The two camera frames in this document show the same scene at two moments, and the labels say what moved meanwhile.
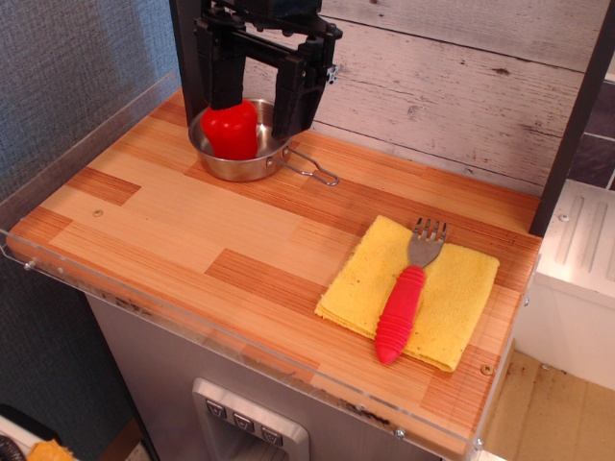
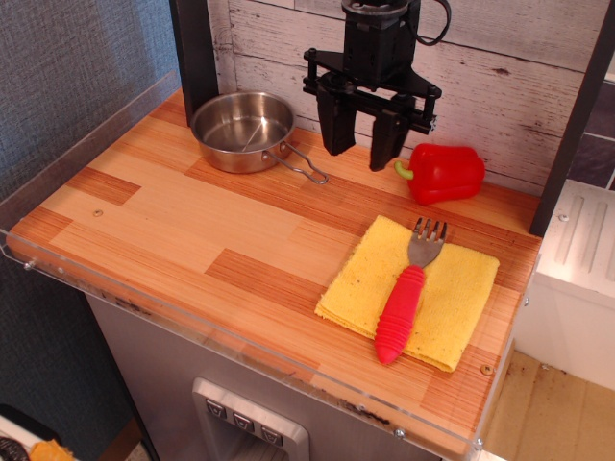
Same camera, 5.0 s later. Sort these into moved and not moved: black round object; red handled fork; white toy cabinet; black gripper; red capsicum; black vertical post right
Moved: black gripper; red capsicum
Not moved: red handled fork; black round object; white toy cabinet; black vertical post right
